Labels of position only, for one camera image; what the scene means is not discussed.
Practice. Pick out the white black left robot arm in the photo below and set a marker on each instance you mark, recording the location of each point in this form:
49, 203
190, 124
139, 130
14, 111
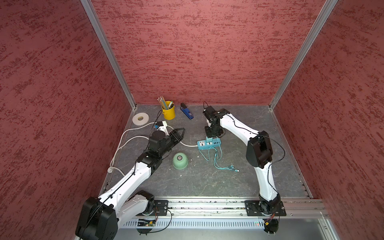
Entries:
126, 189

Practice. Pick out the left corner aluminium post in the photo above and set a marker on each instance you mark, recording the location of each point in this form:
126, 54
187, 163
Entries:
95, 22

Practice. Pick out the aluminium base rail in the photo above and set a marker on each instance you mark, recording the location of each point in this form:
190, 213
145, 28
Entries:
227, 214

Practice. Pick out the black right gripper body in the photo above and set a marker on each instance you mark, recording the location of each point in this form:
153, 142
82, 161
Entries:
214, 130

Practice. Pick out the colored pencils bundle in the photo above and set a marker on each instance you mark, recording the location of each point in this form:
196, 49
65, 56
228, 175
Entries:
163, 103

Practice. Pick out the corner aluminium post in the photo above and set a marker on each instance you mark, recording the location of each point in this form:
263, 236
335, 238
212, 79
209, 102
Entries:
321, 19
95, 22

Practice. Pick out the right corner aluminium post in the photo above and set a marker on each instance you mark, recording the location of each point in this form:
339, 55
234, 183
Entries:
321, 19

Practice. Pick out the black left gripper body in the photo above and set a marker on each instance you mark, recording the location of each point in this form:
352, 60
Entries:
171, 141

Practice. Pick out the teal power strip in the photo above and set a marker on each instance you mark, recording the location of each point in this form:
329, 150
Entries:
203, 145

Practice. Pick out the white tape roll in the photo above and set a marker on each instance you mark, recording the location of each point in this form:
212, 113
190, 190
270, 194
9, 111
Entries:
140, 119

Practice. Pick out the blue black stapler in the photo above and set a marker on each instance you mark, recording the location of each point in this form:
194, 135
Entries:
186, 111

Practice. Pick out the yellow pencil cup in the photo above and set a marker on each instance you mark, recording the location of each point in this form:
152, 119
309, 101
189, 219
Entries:
169, 112

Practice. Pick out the teal usb charger adapter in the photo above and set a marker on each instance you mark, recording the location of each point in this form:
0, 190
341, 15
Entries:
210, 139

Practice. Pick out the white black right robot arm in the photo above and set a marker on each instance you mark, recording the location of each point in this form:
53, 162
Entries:
259, 154

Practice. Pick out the green meat grinder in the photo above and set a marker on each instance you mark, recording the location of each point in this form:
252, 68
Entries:
180, 161

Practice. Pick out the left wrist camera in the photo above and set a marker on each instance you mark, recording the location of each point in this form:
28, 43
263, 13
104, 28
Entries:
162, 126

